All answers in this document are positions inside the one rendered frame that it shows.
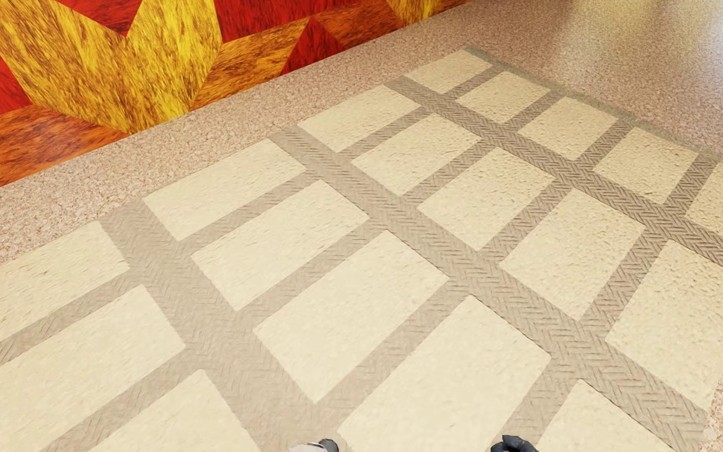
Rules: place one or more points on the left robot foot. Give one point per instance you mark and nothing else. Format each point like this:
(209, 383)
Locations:
(317, 446)

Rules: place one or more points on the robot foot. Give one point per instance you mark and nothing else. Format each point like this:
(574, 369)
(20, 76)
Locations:
(317, 446)
(513, 445)

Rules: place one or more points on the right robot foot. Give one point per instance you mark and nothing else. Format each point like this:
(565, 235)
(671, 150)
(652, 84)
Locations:
(513, 445)

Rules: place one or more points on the beige grid-patterned rug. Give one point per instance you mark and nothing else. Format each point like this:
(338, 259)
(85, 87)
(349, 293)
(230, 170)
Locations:
(361, 276)

